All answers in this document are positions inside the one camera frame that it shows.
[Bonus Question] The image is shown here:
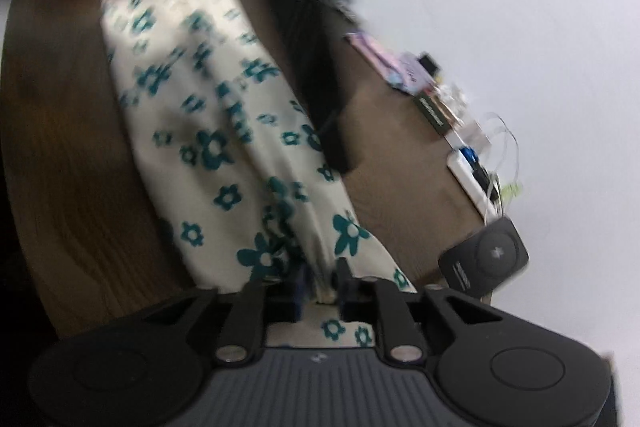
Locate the black wireless charger phone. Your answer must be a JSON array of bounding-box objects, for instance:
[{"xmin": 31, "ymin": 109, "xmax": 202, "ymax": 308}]
[{"xmin": 438, "ymin": 217, "xmax": 529, "ymax": 299}]

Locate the white charger plug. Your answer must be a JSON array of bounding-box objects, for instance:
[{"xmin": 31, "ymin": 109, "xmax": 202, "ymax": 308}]
[{"xmin": 445, "ymin": 120, "xmax": 490, "ymax": 153}]

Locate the pink blue purple-trimmed garment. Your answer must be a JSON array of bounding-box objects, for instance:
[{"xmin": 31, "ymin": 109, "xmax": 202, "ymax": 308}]
[{"xmin": 345, "ymin": 30, "xmax": 433, "ymax": 95}]

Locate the dark tissue box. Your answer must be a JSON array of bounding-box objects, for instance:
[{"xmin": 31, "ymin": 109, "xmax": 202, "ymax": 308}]
[{"xmin": 413, "ymin": 83, "xmax": 468, "ymax": 136}]

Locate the cream green-flower garment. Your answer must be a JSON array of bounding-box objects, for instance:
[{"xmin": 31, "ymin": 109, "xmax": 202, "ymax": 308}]
[{"xmin": 101, "ymin": 0, "xmax": 412, "ymax": 348}]

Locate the white power strip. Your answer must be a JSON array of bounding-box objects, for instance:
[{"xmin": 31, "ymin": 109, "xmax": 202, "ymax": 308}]
[{"xmin": 446, "ymin": 150, "xmax": 500, "ymax": 223}]

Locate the white charging cable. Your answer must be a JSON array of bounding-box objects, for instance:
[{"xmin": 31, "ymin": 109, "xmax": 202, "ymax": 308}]
[{"xmin": 479, "ymin": 110, "xmax": 524, "ymax": 208}]

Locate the small black box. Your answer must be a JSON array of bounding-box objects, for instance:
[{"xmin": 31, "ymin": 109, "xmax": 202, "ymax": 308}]
[{"xmin": 419, "ymin": 53, "xmax": 440, "ymax": 78}]

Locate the blue toy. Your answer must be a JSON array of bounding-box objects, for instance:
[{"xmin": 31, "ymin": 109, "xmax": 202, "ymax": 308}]
[{"xmin": 459, "ymin": 146, "xmax": 478, "ymax": 165}]

